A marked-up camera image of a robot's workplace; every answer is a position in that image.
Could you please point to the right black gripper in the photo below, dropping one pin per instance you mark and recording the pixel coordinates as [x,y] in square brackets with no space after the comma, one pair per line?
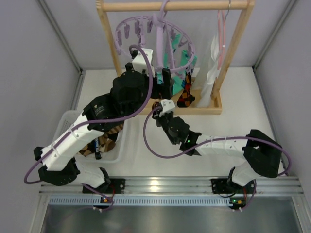
[160,117]

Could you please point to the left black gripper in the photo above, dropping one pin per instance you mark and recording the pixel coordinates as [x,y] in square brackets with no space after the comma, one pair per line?
[163,85]

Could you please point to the red black argyle sock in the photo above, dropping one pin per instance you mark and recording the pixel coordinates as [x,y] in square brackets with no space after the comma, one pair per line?
[186,98]

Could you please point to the purple round clip hanger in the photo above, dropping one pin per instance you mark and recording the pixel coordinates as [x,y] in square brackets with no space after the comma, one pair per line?
[158,22]

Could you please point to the brown striped sock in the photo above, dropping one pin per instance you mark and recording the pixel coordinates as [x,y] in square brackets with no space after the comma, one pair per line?
[115,129]

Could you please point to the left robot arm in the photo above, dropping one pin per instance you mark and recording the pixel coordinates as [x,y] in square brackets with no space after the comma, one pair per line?
[128,96]

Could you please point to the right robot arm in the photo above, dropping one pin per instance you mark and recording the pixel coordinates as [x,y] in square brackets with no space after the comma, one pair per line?
[260,153]

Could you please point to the pink clothes hanger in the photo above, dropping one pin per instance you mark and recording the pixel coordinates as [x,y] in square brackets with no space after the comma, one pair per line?
[221,19]

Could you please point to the wooden clothes rack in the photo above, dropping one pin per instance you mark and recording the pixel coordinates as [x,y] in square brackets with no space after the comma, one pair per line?
[246,7]

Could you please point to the white hanging cloth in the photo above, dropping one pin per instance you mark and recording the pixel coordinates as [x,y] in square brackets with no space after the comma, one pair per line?
[208,71]

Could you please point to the white plastic basket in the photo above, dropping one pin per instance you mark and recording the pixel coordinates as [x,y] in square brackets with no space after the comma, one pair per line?
[113,156]

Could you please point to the brown argyle sock in basket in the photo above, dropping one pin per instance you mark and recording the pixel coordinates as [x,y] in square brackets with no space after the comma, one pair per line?
[102,144]

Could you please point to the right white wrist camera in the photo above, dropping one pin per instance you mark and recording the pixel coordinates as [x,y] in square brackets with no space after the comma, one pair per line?
[168,106]

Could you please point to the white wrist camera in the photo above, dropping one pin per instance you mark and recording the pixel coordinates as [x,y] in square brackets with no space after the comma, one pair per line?
[139,63]
[168,106]

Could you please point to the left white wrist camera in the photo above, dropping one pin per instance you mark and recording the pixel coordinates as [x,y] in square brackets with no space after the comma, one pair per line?
[139,63]

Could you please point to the aluminium mounting rail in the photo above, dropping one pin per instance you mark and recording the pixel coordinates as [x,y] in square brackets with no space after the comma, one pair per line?
[174,191]

